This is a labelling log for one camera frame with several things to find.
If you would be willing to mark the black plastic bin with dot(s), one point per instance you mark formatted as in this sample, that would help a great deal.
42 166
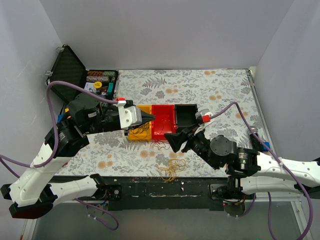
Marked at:
185 116

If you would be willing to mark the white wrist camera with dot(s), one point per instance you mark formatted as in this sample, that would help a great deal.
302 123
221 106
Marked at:
203 116
129 114

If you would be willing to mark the yellow plastic bin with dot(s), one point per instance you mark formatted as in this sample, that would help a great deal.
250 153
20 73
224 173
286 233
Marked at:
143 132

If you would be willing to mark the blue toy brick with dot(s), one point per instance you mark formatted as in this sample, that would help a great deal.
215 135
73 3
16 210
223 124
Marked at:
60 118

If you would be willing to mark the blue toy block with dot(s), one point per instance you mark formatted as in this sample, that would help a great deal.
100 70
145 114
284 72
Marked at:
265 146

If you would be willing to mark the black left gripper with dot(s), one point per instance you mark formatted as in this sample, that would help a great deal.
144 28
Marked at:
115 119

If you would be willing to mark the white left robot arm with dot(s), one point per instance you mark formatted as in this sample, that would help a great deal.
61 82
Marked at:
33 194

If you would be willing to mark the yellow round chip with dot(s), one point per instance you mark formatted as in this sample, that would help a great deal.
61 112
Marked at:
97 84

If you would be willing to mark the black poker chip case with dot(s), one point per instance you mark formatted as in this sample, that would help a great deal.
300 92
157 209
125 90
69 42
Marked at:
69 68

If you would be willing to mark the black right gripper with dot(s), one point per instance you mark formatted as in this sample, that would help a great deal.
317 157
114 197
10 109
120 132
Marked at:
186 137

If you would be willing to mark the red plastic bin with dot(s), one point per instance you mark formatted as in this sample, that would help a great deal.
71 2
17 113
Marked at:
165 121

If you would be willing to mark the aluminium frame rail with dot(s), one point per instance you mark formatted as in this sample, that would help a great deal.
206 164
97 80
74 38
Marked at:
247 221

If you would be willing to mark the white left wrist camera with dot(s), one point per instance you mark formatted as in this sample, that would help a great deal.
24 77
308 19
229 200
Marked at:
129 114

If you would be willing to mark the black microphone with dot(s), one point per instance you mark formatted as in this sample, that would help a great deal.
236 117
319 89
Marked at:
256 145

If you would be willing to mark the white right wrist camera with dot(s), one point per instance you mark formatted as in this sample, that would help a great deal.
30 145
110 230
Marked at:
203 116

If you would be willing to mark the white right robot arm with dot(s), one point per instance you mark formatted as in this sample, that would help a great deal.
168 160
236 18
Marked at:
249 171

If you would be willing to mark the floral table mat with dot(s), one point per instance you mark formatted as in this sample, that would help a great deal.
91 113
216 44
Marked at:
227 90

